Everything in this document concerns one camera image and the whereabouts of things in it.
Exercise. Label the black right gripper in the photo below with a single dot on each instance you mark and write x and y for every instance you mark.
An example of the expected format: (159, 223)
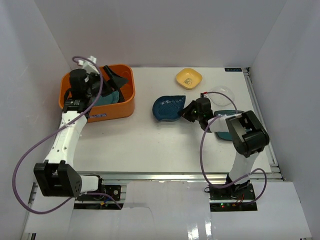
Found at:
(185, 112)

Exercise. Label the orange plastic bin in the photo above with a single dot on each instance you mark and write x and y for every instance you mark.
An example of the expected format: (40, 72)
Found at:
(117, 110)

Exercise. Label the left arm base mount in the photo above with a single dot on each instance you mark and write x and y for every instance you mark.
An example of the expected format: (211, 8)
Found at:
(112, 190)

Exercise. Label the teal scalloped round plate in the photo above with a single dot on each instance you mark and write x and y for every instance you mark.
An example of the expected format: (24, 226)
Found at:
(112, 98)

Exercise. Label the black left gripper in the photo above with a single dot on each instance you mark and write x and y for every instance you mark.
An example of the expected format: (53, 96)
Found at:
(105, 83)

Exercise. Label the yellow square bowl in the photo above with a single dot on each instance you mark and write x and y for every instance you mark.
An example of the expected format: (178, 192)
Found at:
(188, 78)

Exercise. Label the clear glass plate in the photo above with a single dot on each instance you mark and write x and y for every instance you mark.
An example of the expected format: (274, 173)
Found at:
(221, 95)

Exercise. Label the black floral square plate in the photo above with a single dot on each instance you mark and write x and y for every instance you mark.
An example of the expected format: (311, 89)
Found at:
(121, 95)

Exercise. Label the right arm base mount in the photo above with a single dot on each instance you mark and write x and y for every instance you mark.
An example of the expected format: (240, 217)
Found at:
(220, 200)

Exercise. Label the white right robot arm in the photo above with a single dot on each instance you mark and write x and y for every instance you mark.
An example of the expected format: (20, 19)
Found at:
(248, 136)

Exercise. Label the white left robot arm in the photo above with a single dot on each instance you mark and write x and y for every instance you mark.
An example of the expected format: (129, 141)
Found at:
(87, 95)

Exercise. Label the teal square plate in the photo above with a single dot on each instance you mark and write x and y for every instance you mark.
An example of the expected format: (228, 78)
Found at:
(222, 135)

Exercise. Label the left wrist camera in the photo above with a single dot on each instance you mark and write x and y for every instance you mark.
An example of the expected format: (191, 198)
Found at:
(88, 63)

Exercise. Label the dark blue leaf plate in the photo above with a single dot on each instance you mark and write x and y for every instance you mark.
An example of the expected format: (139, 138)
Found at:
(166, 108)

